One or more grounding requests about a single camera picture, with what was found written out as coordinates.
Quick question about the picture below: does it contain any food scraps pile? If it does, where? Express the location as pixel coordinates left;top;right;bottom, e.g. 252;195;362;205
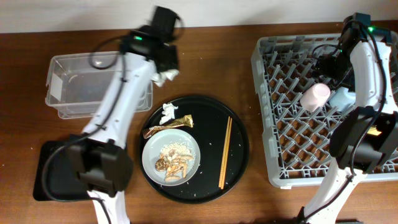
155;142;195;182

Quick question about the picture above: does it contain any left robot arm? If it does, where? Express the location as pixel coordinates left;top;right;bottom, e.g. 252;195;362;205
66;6;181;223

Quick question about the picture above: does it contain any round black serving tray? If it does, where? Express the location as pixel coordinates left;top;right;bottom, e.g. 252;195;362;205
137;95;249;204

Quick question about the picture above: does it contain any right wooden chopstick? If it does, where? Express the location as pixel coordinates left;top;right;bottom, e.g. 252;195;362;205
223;118;233;183

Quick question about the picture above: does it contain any blue plastic cup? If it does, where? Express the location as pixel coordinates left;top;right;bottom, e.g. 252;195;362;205
328;87;356;112

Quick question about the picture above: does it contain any white napkin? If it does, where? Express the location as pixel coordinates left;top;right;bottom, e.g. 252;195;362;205
151;69;180;87

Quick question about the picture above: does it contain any grey dishwasher rack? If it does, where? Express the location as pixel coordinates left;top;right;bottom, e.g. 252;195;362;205
251;34;397;188

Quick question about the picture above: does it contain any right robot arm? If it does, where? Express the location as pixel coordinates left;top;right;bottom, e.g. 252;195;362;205
295;12;397;223

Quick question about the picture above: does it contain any gold coffee sachet wrapper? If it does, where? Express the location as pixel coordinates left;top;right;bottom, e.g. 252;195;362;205
142;114;194;139

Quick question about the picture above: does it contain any pink plastic cup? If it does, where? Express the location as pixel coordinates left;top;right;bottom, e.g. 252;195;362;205
300;83;331;112

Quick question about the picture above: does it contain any wooden chopstick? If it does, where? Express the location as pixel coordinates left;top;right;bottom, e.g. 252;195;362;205
223;118;233;183
218;117;231;189

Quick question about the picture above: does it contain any yellow bowl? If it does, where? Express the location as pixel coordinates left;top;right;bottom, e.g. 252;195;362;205
367;125;382;136

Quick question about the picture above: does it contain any clear plastic storage bin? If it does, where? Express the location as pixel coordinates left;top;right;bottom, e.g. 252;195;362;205
45;51;156;121

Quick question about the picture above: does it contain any grey plate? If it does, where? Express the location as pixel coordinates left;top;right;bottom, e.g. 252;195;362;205
142;129;201;186

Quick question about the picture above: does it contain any black rectangular tray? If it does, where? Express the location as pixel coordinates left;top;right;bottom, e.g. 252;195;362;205
32;141;90;201

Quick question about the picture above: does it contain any left wooden chopstick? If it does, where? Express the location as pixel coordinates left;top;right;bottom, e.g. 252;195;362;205
218;117;231;189

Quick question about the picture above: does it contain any small crumpled white tissue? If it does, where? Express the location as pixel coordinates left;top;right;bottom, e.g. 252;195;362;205
159;103;178;125

